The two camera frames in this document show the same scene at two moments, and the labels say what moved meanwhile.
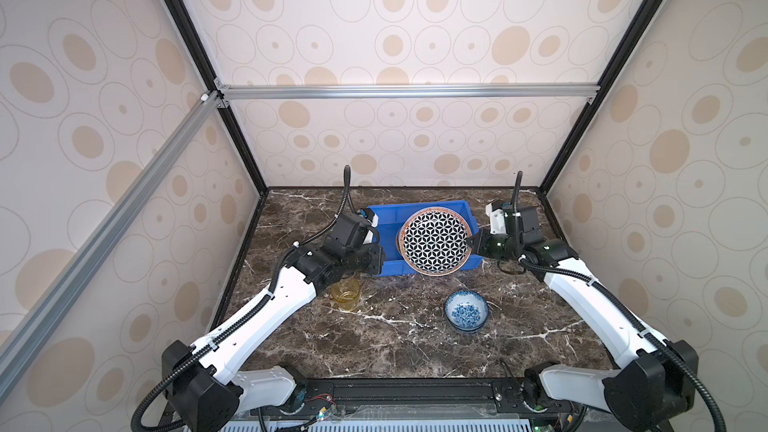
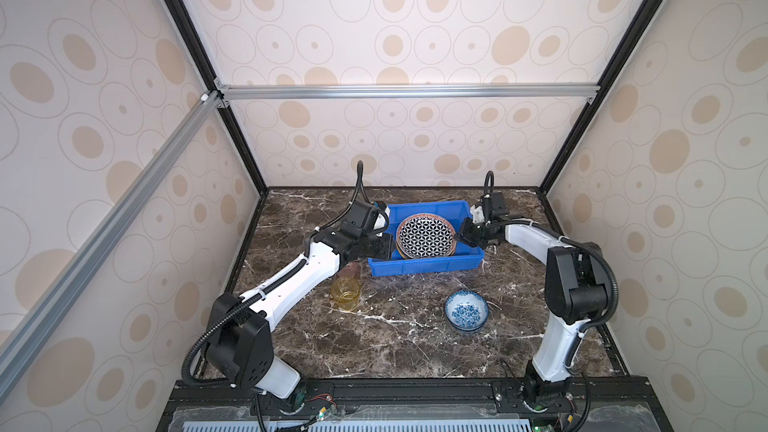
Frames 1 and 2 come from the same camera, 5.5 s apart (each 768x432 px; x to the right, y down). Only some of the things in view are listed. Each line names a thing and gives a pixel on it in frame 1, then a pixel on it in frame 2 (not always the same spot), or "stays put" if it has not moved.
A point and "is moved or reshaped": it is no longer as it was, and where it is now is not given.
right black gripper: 484,235 to 467,236
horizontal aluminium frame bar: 407,92 stays put
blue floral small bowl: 466,310 stays put
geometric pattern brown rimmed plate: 432,240 is moved or reshaped
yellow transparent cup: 346,293 stays put
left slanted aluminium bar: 38,320 stays put
